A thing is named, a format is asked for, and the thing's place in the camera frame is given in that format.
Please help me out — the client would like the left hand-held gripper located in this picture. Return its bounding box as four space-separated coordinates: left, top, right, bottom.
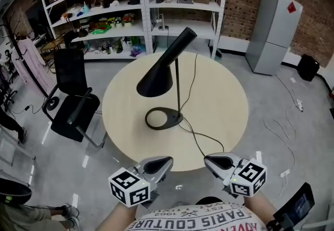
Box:
108 156 174 209

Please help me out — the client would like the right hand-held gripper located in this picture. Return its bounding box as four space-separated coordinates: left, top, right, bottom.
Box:
204 152 268 198

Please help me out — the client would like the black desk lamp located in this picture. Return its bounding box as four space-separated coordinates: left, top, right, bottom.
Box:
136 27 198 131

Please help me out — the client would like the person's left forearm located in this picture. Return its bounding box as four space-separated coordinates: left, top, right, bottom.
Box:
96 200 139 231

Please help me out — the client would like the person's right forearm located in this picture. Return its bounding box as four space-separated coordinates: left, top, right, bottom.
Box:
244 192 278 225

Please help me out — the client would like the small black lamp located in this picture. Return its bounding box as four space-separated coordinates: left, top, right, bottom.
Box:
68 17 89 39

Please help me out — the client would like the person's printed white shirt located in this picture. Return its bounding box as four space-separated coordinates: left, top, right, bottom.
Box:
124 200 269 231

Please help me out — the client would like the black screen device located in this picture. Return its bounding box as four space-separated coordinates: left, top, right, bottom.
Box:
266 182 316 231

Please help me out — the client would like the purple cloth bundle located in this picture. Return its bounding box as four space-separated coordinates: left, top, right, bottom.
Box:
129 45 145 57

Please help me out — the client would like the black office chair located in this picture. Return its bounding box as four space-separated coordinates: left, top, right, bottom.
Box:
42 48 108 148

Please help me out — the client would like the black box speaker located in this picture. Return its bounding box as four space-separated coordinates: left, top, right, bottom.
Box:
297 54 320 82

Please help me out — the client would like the silver round-base stand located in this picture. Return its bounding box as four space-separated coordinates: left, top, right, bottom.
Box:
153 14 170 31

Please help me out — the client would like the grey refrigerator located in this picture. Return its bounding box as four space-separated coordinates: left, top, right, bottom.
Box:
245 0 304 76

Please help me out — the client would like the wooden chair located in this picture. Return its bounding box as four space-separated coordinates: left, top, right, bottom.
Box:
40 31 69 66

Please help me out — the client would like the pink hanging garment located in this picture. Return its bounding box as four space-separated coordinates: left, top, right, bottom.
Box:
11 37 55 93

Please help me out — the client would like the black coat rack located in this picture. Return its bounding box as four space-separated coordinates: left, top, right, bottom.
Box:
0 11 61 110

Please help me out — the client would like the black lamp cable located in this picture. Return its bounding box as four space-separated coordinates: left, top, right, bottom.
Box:
178 53 226 159

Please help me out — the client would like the white floor cable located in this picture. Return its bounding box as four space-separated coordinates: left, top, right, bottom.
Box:
263 73 305 201

